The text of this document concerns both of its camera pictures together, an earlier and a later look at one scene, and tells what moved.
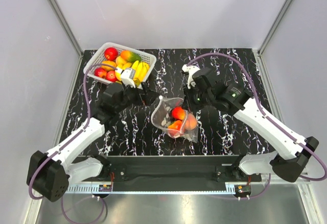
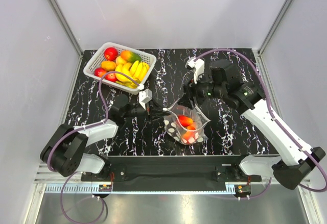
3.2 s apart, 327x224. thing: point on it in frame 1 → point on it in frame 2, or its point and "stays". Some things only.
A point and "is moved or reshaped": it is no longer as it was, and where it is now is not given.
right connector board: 242,189 stays
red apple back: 111,53 stays
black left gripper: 144,97 → 154,112
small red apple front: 100,72 stays
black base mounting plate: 173,173 stays
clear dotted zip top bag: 170,116 is moved or reshaped
